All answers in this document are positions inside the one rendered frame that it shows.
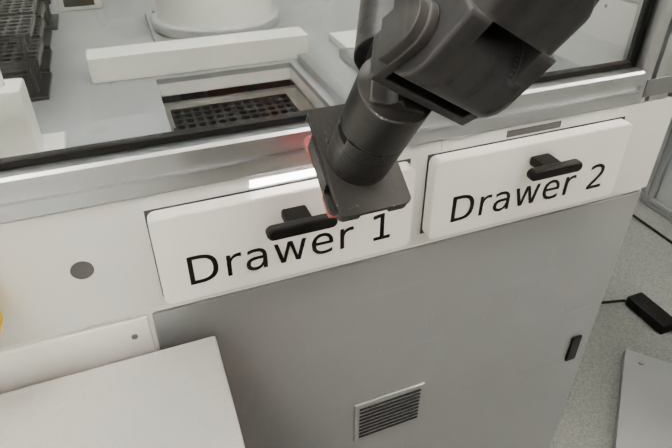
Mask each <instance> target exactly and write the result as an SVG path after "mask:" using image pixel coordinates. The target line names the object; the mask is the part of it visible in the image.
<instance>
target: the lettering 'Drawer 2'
mask: <svg viewBox="0 0 672 448"><path fill-rule="evenodd" d="M597 167H601V172H600V173H599V174H598V175H597V177H596V178H595V179H594V180H593V181H592V182H591V183H590V184H589V185H588V186H587V187H586V190H587V189H591V188H595V187H599V186H600V184H596V185H592V184H593V183H594V182H595V181H596V180H597V179H598V178H599V177H600V176H601V175H602V173H603V172H604V170H605V165H604V164H597V165H595V166H593V167H592V169H591V170H593V169H595V168H597ZM576 177H577V175H574V176H572V177H571V178H570V177H567V178H566V182H565V186H564V190H563V193H562V195H565V193H566V189H567V186H568V183H569V181H570V180H571V179H573V178H576ZM569 178H570V179H569ZM551 183H556V184H557V186H556V187H553V188H549V189H547V187H548V186H549V185H550V184H551ZM540 185H541V183H540V184H538V185H537V187H536V189H535V191H534V194H533V196H532V198H531V186H527V188H526V190H525V192H524V195H523V197H522V199H520V188H519V189H517V204H518V206H520V205H522V203H523V200H524V198H525V196H526V194H527V192H528V200H529V203H532V202H533V200H534V198H535V196H536V194H537V191H538V189H539V187H540ZM591 185H592V186H591ZM559 186H560V182H559V181H558V180H552V181H550V182H548V183H547V184H546V186H545V187H544V189H543V193H542V195H543V198H545V199H551V198H554V197H556V196H557V193H556V194H554V195H552V196H546V192H547V191H551V190H555V189H559ZM503 194H506V195H507V198H503V199H500V200H498V201H496V202H495V203H494V205H493V210H494V211H496V212H497V211H501V210H502V209H504V208H505V209H508V205H509V200H510V193H509V192H508V191H504V192H500V193H498V194H497V195H496V197H498V196H500V195H503ZM492 195H493V194H491V195H488V196H486V197H485V198H484V197H481V201H480V207H479V213H478V216H479V215H481V214H482V208H483V204H484V201H485V200H486V199H487V198H492ZM462 198H468V199H469V200H470V208H469V211H468V212H467V213H466V214H465V215H464V216H462V217H459V218H455V211H456V204H457V200H458V199H462ZM502 201H506V203H505V205H504V206H503V207H502V208H499V209H497V208H496V206H497V204H498V203H499V202H502ZM473 207H474V198H473V197H472V196H470V195H462V196H457V197H454V199H453V206H452V213H451V220H450V222H454V221H458V220H462V219H464V218H466V217H467V216H469V215H470V213H471V212H472V210H473ZM454 218H455V219H454Z"/></svg>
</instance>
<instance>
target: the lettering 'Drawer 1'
mask: <svg viewBox="0 0 672 448"><path fill-rule="evenodd" d="M378 218H381V220H380V236H379V237H375V238H373V241H376V240H380V239H384V238H388V237H390V234H388V235H384V220H385V213H382V214H379V215H377V216H374V220H376V219H378ZM349 230H354V226H352V227H349V228H347V229H346V230H345V231H344V229H341V230H340V249H343V248H344V236H345V233H346V232H347V231H349ZM322 236H327V237H329V240H328V241H324V242H320V243H316V242H317V240H318V239H319V238H320V237H322ZM305 240H306V238H302V241H301V245H300V248H299V252H298V254H297V251H296V249H295V246H294V244H293V241H289V242H287V246H286V251H285V255H284V258H283V255H282V253H281V251H280V248H279V246H278V244H276V245H274V247H275V249H276V252H277V254H278V256H279V259H280V261H281V263H285V262H286V261H287V257H288V253H289V248H290V246H291V248H292V251H293V253H294V256H295V258H296V260H297V259H301V256H302V252H303V248H304V244H305ZM331 242H333V237H332V235H331V234H329V233H322V234H319V235H317V236H316V237H315V238H314V240H313V242H312V250H313V251H314V252H315V253H317V254H324V253H327V252H330V251H332V247H331V248H329V249H327V250H324V251H319V250H317V248H316V246H319V245H323V244H327V243H331ZM253 252H262V253H263V255H261V256H256V257H253V258H251V259H250V260H248V262H247V268H248V269H249V270H258V269H260V268H261V267H262V266H263V265H264V267H268V260H267V253H266V251H265V250H264V249H262V248H257V249H253V250H250V251H248V252H247V255H249V254H251V253H253ZM237 256H241V252H239V253H236V254H234V255H233V256H232V257H231V258H230V255H228V256H226V261H227V268H228V276H231V275H233V273H232V265H231V262H232V259H233V258H235V257H237ZM200 258H207V259H209V260H211V262H212V263H213V272H212V274H211V275H210V276H209V277H207V278H204V279H201V280H197V281H195V276H194V270H193V265H192V260H195V259H200ZM260 258H263V262H262V264H261V265H260V266H258V267H252V266H251V262H252V261H254V260H257V259H260ZM186 260H187V265H188V271H189V276H190V281H191V285H194V284H198V283H202V282H206V281H208V280H210V279H212V278H214V277H215V276H216V274H217V272H218V262H217V260H216V258H215V257H213V256H211V255H197V256H193V257H189V258H186Z"/></svg>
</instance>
